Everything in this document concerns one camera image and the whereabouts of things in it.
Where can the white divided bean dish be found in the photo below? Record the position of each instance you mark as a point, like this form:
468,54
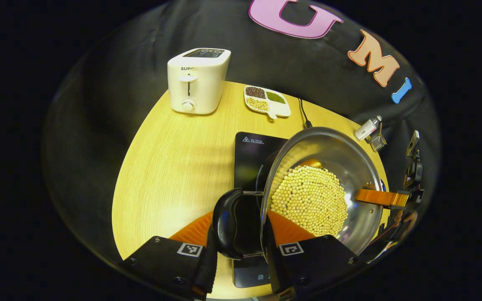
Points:
280,109

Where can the small white bottle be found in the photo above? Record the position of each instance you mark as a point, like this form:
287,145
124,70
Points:
365,129

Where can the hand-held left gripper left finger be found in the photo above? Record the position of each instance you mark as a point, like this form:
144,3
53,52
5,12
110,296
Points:
209,267

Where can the black induction cooktop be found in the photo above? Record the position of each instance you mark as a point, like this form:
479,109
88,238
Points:
251,161

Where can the wooden stick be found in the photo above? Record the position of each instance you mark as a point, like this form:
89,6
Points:
379,127

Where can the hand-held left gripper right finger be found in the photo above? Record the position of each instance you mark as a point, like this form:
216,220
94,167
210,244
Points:
272,259

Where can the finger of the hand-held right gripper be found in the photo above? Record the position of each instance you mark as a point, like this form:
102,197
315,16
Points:
381,197

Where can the white toaster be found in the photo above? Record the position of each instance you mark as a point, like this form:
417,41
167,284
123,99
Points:
197,83

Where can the pile of yellow soybeans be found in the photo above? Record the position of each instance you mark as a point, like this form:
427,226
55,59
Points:
310,200

